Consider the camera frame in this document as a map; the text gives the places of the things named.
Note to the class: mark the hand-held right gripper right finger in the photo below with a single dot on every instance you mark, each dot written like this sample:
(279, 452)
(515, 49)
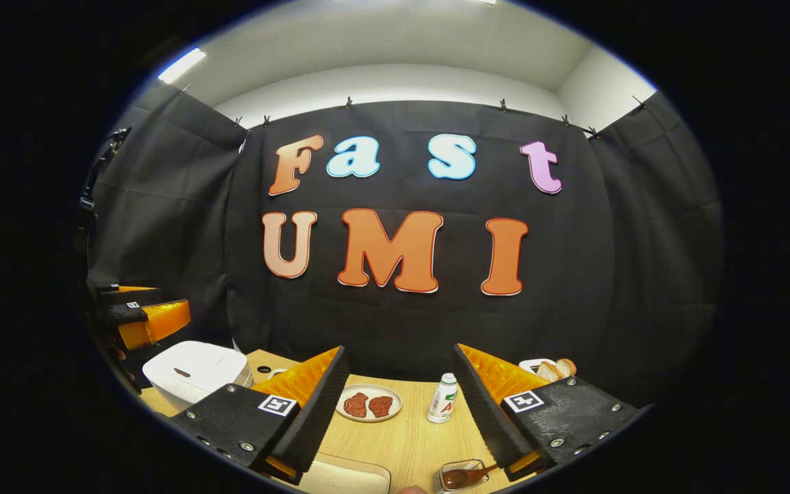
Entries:
(484, 412)

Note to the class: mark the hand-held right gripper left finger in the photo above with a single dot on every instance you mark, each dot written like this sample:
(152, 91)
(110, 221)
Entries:
(316, 418)

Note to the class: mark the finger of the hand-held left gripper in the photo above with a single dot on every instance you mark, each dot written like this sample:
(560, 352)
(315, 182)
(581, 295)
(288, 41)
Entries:
(131, 295)
(162, 322)

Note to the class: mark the white rice cooker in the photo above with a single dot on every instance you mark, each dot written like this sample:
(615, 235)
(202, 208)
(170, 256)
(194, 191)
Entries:
(193, 370)

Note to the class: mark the tray of rice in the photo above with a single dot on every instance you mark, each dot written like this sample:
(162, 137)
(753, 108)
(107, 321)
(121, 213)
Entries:
(347, 477)

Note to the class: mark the brown wooden spoon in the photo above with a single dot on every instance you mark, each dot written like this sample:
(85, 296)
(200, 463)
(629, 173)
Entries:
(460, 477)

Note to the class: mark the red meat slice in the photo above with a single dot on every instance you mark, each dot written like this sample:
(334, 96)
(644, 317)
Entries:
(356, 405)
(380, 406)

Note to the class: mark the white drink bottle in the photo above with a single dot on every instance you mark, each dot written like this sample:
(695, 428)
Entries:
(441, 401)

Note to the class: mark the white divided condiment dish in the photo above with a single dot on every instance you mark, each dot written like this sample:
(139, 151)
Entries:
(276, 372)

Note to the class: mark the white toaster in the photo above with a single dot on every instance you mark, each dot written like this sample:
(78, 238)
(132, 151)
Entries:
(529, 366)

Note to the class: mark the toast bread slice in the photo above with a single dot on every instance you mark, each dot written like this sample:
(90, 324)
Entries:
(549, 372)
(566, 367)

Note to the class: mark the white round plate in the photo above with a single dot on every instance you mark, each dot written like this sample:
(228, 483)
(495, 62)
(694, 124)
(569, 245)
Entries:
(398, 405)

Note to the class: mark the ceiling light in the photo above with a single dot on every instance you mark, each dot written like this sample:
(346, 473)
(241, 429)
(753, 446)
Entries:
(181, 65)

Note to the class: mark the black backdrop cloth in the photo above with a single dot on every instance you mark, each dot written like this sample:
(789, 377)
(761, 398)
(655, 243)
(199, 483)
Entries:
(642, 240)

